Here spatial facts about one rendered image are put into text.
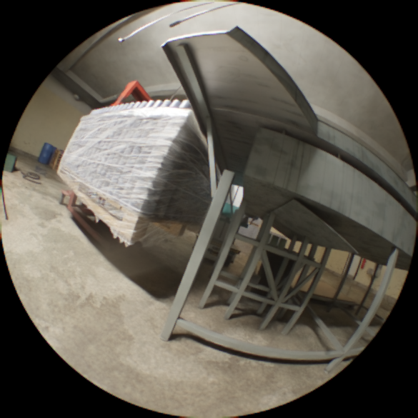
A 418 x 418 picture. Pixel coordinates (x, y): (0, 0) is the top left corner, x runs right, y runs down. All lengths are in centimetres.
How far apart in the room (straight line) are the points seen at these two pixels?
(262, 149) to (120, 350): 96
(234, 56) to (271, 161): 37
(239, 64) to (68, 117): 951
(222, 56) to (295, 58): 401
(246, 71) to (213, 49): 12
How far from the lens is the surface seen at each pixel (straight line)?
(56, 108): 966
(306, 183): 56
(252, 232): 801
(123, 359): 71
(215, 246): 210
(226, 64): 52
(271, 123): 65
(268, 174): 52
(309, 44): 433
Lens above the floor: 63
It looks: 3 degrees up
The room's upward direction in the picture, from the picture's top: 21 degrees clockwise
